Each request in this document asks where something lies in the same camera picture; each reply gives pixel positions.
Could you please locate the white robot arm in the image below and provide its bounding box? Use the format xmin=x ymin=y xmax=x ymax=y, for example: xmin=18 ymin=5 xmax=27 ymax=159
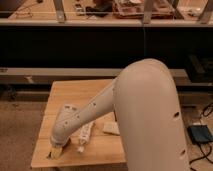
xmin=50 ymin=59 xmax=190 ymax=171

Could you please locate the white sponge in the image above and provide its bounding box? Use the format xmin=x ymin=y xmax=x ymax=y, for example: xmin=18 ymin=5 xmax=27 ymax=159
xmin=102 ymin=122 xmax=120 ymax=135

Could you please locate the white tube with label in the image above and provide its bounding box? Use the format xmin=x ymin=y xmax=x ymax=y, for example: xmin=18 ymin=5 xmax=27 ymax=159
xmin=78 ymin=122 xmax=94 ymax=153

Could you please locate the wooden table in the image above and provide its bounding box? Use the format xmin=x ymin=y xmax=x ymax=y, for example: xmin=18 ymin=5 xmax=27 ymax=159
xmin=31 ymin=79 xmax=125 ymax=171

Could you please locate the long shelf bench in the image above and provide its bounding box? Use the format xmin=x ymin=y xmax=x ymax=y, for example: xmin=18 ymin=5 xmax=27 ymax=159
xmin=0 ymin=67 xmax=190 ymax=85

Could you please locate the black power adapter box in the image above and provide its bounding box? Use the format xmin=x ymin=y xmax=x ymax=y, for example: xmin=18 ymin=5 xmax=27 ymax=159
xmin=187 ymin=125 xmax=213 ymax=144

